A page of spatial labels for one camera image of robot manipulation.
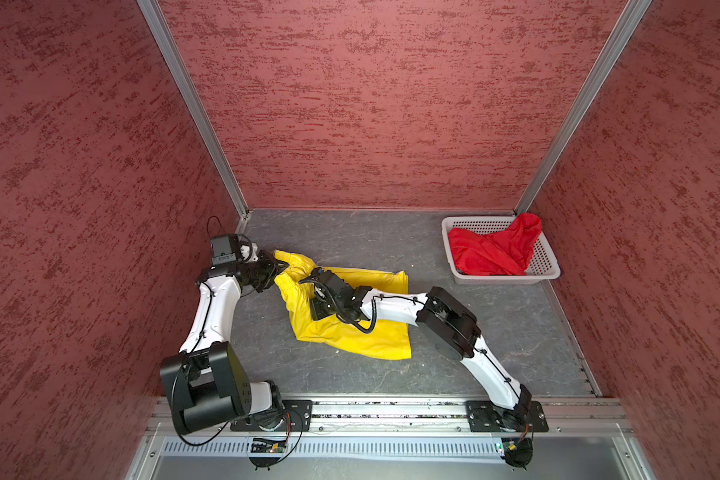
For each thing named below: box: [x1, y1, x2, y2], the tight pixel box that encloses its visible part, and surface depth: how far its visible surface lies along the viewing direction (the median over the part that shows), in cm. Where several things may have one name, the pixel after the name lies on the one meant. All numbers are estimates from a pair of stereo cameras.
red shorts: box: [448, 213, 543, 276], surface depth 98 cm
